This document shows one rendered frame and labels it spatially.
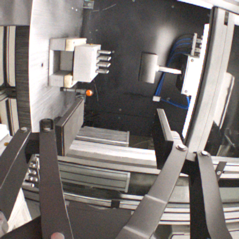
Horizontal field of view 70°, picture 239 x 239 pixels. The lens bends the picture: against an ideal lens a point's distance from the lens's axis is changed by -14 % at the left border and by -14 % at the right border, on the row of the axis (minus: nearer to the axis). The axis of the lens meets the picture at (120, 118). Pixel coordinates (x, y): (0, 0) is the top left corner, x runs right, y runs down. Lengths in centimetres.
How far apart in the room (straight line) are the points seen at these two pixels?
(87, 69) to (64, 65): 11
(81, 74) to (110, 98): 36
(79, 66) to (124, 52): 33
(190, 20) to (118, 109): 50
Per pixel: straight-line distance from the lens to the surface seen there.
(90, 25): 84
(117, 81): 84
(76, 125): 20
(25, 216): 64
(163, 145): 16
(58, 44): 53
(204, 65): 45
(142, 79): 58
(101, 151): 48
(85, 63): 53
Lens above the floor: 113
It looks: 1 degrees down
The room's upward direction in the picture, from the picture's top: 97 degrees clockwise
